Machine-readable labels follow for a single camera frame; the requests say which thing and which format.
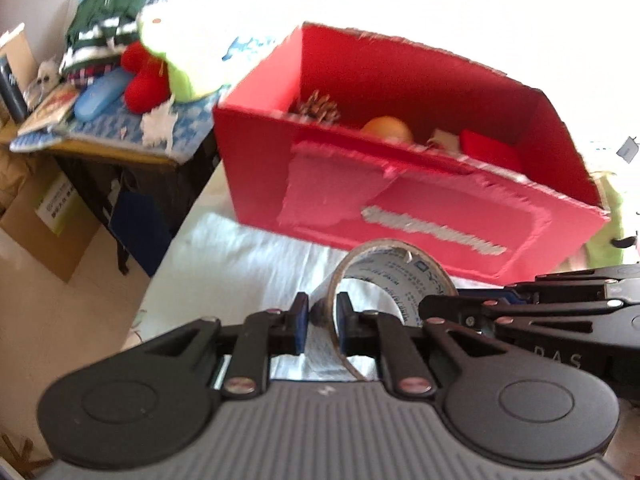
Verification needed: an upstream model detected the packing tape roll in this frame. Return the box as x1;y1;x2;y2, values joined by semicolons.
312;239;458;383

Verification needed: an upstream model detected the blue glasses case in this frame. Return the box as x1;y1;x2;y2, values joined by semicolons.
74;67;132;122

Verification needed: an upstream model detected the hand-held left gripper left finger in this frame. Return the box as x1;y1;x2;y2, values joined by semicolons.
125;292;309;401

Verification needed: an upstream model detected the dark blue bag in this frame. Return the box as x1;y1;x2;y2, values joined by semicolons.
109;185;173;278

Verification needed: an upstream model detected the dark green clothing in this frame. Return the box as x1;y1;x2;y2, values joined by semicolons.
65;0;171;56

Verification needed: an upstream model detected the pine cone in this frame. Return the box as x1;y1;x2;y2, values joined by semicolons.
295;90;342;123

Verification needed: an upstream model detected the red cardboard box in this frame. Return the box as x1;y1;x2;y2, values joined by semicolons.
212;21;612;283

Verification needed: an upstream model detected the open cardboard box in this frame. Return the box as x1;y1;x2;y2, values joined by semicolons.
0;22;38;111

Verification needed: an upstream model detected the printed magazine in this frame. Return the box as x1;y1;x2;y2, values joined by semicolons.
17;84;81;136

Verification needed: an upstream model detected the small red block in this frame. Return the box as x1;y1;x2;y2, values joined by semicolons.
459;129;523;171

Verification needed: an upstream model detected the white tissue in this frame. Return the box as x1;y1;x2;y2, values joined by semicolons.
140;97;178;153

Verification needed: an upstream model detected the orange fruit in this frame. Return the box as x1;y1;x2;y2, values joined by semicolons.
361;116;415;145

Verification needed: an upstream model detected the blue patterned cloth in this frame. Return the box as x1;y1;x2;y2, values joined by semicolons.
10;35;278;158

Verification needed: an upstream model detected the cloth covered desktop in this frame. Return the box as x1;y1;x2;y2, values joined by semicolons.
122;0;640;480

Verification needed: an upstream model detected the small white item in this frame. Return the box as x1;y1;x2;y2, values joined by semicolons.
427;129;461;153

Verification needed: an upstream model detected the labelled cardboard box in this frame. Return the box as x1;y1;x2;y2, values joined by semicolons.
0;165;101;283

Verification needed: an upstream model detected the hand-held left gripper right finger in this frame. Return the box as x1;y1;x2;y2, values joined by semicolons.
337;292;501;398

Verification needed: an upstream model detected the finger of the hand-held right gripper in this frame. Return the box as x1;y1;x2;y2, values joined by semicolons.
504;266;640;302
419;295;640;336

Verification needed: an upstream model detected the green frog plush toy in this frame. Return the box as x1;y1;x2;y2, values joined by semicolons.
137;0;236;103

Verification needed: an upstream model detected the white fluffy toy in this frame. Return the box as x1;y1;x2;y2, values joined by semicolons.
30;57;63;96

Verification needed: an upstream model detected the small green plush toy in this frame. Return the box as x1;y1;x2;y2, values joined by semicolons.
585;170;632;267

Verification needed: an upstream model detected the black device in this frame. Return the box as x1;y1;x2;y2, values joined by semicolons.
0;60;27;122

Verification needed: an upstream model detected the red plush toy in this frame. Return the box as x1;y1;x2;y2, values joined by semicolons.
121;41;172;113

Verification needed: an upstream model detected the black side table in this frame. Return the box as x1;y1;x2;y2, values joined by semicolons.
50;140;223;278

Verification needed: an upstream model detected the striped clothing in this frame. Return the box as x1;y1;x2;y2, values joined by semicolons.
60;45;126;86

